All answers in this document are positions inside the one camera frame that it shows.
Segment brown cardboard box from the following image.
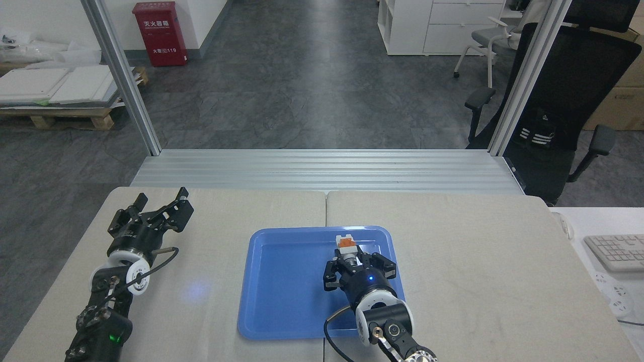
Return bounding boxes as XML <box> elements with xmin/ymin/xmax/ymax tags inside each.
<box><xmin>584</xmin><ymin>15</ymin><xmax>644</xmax><ymax>131</ymax></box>

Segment blue plastic tray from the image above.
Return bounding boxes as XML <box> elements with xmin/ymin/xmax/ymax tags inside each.
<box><xmin>237</xmin><ymin>226</ymin><xmax>409</xmax><ymax>340</ymax></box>

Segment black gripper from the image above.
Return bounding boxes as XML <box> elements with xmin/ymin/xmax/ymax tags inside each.
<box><xmin>107</xmin><ymin>187</ymin><xmax>194</xmax><ymax>258</ymax></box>
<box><xmin>324</xmin><ymin>251</ymin><xmax>398</xmax><ymax>308</ymax></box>

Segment grey white office chair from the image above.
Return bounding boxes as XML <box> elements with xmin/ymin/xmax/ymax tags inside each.
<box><xmin>453</xmin><ymin>15</ymin><xmax>524</xmax><ymax>88</ymax></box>

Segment white foam boards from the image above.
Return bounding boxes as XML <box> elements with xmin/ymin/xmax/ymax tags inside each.
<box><xmin>0</xmin><ymin>64</ymin><xmax>136</xmax><ymax>107</ymax></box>

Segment white keyboard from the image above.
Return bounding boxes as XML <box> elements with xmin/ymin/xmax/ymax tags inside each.
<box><xmin>584</xmin><ymin>234</ymin><xmax>644</xmax><ymax>273</ymax></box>

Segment green push button switch part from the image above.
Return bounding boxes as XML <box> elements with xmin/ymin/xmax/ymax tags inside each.
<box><xmin>335</xmin><ymin>234</ymin><xmax>364</xmax><ymax>269</ymax></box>

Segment silver aluminium post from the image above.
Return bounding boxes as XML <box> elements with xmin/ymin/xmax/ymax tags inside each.
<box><xmin>80</xmin><ymin>0</ymin><xmax>162</xmax><ymax>156</ymax></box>
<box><xmin>487</xmin><ymin>0</ymin><xmax>573</xmax><ymax>156</ymax></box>

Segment silver aluminium rail platform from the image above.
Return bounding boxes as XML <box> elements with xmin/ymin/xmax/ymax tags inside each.
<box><xmin>130</xmin><ymin>149</ymin><xmax>526</xmax><ymax>194</ymax></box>

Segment wooden pallet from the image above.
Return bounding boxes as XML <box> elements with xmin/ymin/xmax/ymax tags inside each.
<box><xmin>0</xmin><ymin>65</ymin><xmax>149</xmax><ymax>130</ymax></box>

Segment white power strip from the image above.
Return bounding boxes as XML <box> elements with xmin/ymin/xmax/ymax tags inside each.
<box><xmin>594</xmin><ymin>271</ymin><xmax>635</xmax><ymax>317</ymax></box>

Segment red fire extinguisher box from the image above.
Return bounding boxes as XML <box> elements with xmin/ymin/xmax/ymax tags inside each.
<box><xmin>132</xmin><ymin>1</ymin><xmax>188</xmax><ymax>67</ymax></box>

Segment clear plastic wrapping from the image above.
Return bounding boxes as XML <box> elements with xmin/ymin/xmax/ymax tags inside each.
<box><xmin>0</xmin><ymin>33</ymin><xmax>102</xmax><ymax>66</ymax></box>

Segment white storage cabinet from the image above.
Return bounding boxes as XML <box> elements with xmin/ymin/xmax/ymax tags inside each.
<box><xmin>377</xmin><ymin>0</ymin><xmax>506</xmax><ymax>56</ymax></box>

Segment white computer mouse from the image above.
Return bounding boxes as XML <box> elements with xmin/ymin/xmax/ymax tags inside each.
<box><xmin>551</xmin><ymin>211</ymin><xmax>574</xmax><ymax>240</ymax></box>

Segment black mesh office chair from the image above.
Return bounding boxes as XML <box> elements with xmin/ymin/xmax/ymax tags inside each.
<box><xmin>464</xmin><ymin>0</ymin><xmax>642</xmax><ymax>207</ymax></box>

